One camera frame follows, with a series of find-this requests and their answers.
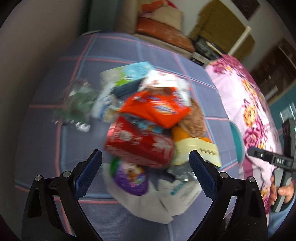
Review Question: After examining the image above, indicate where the clear green plastic wrapper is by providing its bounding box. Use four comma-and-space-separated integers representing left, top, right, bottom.
53, 79, 99, 132

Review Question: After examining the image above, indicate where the light blue snack wrapper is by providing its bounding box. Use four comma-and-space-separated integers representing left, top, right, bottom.
91, 83, 122, 123

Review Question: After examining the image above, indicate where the orange snack bag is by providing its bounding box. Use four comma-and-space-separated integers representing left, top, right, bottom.
120, 87, 191, 129

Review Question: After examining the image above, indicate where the blue green milk carton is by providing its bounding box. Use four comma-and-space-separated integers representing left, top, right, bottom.
100, 62, 155, 97

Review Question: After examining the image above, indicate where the white medicine box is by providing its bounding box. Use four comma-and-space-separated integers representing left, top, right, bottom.
159, 180, 202, 216

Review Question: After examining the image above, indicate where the teal plastic trash bin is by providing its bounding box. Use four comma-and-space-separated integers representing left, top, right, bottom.
230, 121, 245, 164

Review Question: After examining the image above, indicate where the person right hand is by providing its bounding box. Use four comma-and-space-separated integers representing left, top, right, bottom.
269, 176, 295, 205

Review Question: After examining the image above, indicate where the yellow cream snack wrapper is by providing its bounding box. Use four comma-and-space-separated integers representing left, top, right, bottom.
171, 138, 222, 167

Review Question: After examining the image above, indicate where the purple jelly cup lid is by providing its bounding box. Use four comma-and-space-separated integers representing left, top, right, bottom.
110, 157, 149, 196

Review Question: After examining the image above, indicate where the grey plaid tablecloth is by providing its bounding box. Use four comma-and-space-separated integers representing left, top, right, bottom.
15, 33, 239, 240

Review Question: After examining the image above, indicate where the blue right sleeve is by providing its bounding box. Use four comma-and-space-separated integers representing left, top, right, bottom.
267, 202, 293, 238

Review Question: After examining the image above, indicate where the red snack packet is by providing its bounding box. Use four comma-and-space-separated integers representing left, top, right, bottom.
105, 116, 175, 169

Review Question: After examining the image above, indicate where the white paper sheet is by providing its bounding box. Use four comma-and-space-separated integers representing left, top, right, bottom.
102, 164, 173, 225

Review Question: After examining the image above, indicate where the pink floral bed quilt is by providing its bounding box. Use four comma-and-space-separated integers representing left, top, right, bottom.
205, 55, 282, 218

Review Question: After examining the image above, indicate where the white patterned small wrapper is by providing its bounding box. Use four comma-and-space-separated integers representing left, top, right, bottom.
137, 70, 191, 106

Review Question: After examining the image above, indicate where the black white electronics box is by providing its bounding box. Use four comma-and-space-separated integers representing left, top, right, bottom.
191, 36, 226, 66

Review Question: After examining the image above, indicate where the white pole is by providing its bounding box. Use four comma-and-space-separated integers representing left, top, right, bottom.
228, 26, 251, 56

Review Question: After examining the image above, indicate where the leopard print cloth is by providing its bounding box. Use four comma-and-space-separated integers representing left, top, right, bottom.
188, 1, 246, 53

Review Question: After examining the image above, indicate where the orange leather seat cushion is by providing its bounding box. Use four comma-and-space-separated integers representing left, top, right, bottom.
135, 17, 195, 53

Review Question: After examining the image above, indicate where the beige pillow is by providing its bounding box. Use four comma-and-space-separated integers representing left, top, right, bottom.
151, 6, 184, 32

